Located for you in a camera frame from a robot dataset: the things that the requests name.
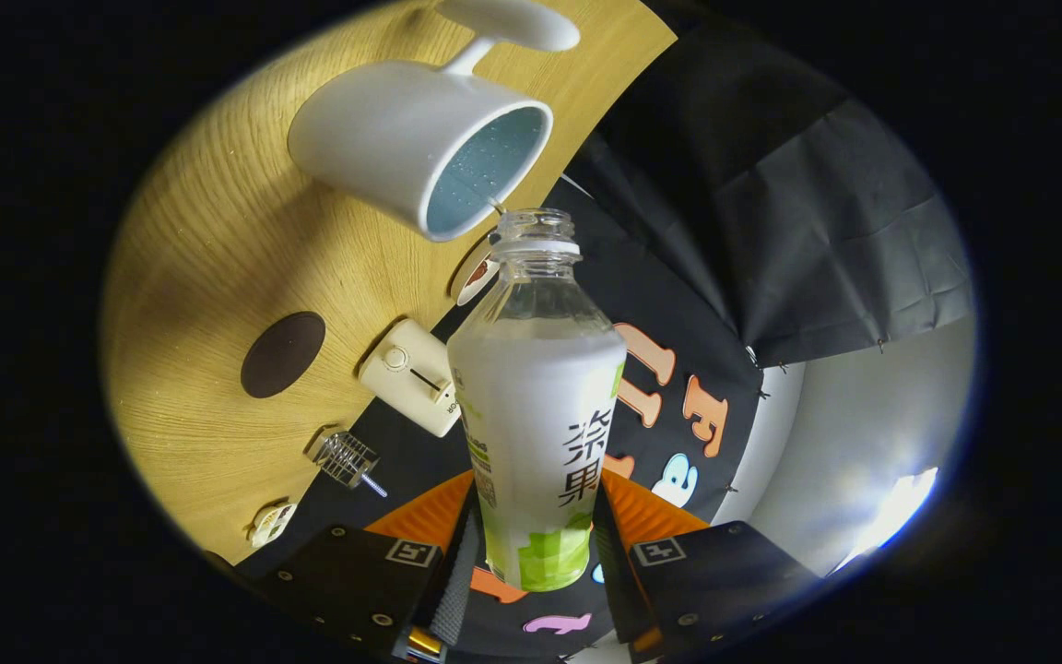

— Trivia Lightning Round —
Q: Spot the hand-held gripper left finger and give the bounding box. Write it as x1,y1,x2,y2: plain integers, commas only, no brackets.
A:
259,470,486,664

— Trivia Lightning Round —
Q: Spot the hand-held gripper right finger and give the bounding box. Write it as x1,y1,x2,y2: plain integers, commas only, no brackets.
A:
591,468,822,663

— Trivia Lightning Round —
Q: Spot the white green juice bottle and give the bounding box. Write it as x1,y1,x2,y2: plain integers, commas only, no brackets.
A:
446,208,629,593

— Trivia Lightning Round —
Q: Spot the brown round coaster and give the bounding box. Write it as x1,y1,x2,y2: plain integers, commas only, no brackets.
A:
241,311,327,399

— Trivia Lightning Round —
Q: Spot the white cup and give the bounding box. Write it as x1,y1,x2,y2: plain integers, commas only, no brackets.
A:
287,0,581,243

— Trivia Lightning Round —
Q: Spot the white divided grain dish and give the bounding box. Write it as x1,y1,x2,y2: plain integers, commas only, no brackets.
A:
249,503,298,549

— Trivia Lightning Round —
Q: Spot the white toaster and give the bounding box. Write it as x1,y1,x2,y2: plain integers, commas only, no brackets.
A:
359,318,463,438

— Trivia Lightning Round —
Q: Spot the large ceiling light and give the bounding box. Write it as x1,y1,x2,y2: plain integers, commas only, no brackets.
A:
840,466,940,568

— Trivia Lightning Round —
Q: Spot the white oval snack dish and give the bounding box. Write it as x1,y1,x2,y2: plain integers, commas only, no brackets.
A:
451,235,504,307

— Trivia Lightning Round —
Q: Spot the wooden table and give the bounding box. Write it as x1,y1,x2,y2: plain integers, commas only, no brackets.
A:
100,0,679,565

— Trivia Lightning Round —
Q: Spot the wire mesh holder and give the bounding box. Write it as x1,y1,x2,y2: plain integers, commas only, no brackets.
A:
310,431,381,490

